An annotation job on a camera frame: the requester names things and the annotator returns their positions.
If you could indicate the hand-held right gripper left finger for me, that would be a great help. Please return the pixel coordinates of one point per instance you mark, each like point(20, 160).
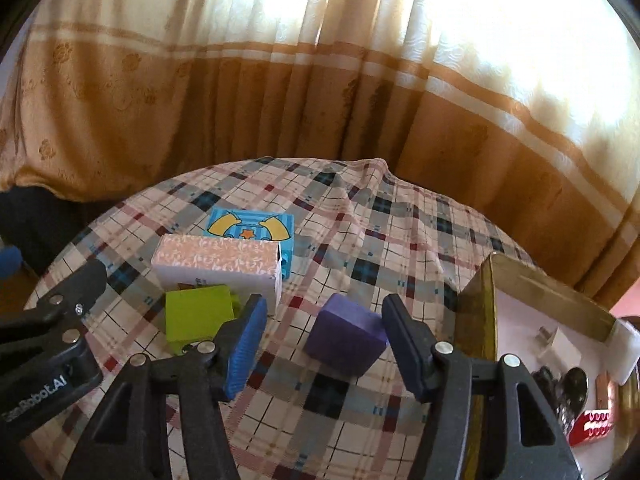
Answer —
point(245, 345)

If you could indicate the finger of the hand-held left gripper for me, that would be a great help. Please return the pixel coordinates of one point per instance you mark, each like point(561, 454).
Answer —
point(75, 285)

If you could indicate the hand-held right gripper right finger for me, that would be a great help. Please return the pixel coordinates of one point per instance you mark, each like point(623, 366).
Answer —
point(400, 340)

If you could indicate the purple box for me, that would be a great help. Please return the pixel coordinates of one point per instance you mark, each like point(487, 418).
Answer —
point(340, 335)

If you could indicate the gold cardboard box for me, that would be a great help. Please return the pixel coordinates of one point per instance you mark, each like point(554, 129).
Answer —
point(480, 310)

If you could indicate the black patterned object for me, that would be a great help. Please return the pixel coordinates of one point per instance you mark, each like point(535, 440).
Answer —
point(547, 380)

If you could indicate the clear plastic box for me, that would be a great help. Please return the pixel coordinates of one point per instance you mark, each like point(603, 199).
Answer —
point(565, 347)

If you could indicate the black oval object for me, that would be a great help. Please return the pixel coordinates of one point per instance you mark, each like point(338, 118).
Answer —
point(575, 385)

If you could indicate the copper pink box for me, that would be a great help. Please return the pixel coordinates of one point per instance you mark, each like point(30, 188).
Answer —
point(602, 390)

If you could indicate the white box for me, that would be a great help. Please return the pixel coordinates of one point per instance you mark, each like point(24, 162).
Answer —
point(625, 355)

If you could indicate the green box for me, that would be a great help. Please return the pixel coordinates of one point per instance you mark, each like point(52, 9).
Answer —
point(195, 310)

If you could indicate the blue object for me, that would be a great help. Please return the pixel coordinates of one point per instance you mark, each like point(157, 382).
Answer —
point(10, 261)

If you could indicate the pink patterned box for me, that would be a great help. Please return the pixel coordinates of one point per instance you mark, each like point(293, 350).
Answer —
point(215, 257)

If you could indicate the plaid tablecloth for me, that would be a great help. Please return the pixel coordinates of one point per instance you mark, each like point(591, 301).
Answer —
point(350, 240)

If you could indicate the blue box with yellow print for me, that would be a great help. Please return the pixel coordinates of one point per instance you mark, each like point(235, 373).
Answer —
point(250, 230)

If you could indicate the red toy brick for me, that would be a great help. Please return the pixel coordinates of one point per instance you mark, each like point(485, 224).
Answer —
point(590, 430)

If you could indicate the beige and brown curtain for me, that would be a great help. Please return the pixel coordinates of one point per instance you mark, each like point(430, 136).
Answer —
point(250, 85)

